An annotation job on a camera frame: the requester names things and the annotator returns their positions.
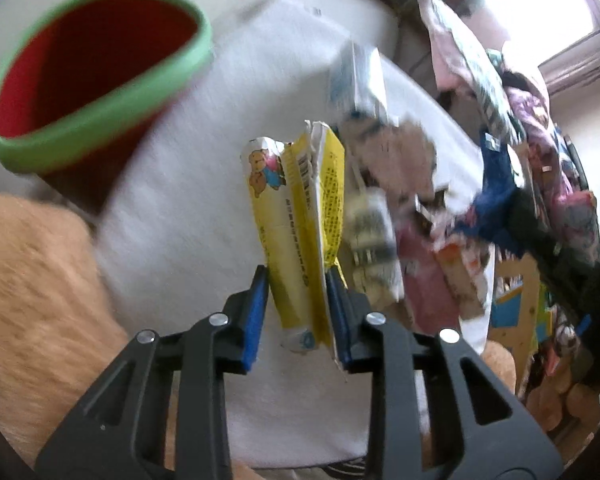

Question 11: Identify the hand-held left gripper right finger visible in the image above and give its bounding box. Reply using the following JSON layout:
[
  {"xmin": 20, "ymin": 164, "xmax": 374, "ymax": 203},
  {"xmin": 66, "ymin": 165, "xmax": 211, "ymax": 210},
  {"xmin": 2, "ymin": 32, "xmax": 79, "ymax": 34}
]
[{"xmin": 325, "ymin": 266, "xmax": 563, "ymax": 480}]

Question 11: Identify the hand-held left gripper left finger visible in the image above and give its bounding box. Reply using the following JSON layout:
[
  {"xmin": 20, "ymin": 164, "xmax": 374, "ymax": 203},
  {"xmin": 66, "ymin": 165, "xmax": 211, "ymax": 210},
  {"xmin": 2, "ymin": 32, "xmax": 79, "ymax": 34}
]
[{"xmin": 35, "ymin": 265, "xmax": 270, "ymax": 480}]

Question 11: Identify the yellow bear print wrapper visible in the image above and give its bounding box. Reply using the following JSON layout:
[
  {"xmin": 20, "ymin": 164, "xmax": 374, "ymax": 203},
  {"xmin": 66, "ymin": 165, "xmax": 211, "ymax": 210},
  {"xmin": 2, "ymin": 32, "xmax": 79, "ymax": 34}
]
[{"xmin": 239, "ymin": 120, "xmax": 350, "ymax": 371}]

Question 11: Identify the red bucket with green rim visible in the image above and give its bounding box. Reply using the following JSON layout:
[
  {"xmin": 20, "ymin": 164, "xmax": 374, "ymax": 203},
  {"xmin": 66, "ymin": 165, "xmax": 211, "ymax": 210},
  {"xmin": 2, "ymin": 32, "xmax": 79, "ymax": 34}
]
[{"xmin": 0, "ymin": 0, "xmax": 215, "ymax": 211}]

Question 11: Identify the beige striped wrapper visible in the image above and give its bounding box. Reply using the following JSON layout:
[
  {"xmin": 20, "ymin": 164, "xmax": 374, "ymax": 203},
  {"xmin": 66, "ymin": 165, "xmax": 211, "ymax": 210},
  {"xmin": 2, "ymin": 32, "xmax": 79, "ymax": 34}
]
[{"xmin": 344, "ymin": 187, "xmax": 407, "ymax": 308}]

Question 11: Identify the pink wrapper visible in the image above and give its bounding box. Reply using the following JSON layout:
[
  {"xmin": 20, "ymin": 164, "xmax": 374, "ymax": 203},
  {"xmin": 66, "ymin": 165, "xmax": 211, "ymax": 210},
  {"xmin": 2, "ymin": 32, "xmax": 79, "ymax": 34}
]
[{"xmin": 397, "ymin": 222, "xmax": 463, "ymax": 318}]

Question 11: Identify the white fuzzy mat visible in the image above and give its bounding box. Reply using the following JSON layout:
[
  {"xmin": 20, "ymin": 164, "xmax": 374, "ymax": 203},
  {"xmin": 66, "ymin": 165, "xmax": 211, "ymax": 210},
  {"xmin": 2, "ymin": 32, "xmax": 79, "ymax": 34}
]
[{"xmin": 95, "ymin": 0, "xmax": 496, "ymax": 466}]

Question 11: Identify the orange and brown wrapper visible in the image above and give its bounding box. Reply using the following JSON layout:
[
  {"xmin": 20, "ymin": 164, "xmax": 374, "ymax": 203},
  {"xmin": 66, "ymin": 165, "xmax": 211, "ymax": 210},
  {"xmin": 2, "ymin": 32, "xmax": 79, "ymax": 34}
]
[{"xmin": 437, "ymin": 242, "xmax": 488, "ymax": 320}]

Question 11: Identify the blue cloth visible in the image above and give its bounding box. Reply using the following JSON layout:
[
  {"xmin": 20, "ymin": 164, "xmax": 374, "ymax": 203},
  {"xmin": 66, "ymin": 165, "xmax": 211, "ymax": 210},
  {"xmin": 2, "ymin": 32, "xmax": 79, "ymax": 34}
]
[{"xmin": 455, "ymin": 140, "xmax": 528, "ymax": 256}]

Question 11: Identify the tan fuzzy mat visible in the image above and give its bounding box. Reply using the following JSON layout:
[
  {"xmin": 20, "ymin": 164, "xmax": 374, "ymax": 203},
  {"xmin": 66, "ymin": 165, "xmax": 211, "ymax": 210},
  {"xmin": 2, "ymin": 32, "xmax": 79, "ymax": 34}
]
[{"xmin": 0, "ymin": 192, "xmax": 518, "ymax": 480}]

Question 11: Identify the blue and white wrapper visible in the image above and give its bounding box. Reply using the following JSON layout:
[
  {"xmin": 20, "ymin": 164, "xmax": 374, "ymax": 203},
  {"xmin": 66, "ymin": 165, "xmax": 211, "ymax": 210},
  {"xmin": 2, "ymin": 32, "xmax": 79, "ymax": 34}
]
[{"xmin": 329, "ymin": 40, "xmax": 388, "ymax": 123}]

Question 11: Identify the purple clothing pile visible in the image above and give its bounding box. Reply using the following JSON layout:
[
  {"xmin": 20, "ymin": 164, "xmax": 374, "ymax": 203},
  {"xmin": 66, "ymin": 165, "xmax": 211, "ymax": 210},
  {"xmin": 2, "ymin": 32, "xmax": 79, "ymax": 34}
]
[{"xmin": 502, "ymin": 67, "xmax": 600, "ymax": 266}]

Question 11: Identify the wooden frame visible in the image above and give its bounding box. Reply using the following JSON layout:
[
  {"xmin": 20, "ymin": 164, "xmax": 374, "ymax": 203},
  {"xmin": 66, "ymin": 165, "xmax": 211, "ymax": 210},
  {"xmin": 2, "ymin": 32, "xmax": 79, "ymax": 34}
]
[{"xmin": 489, "ymin": 254, "xmax": 553, "ymax": 358}]

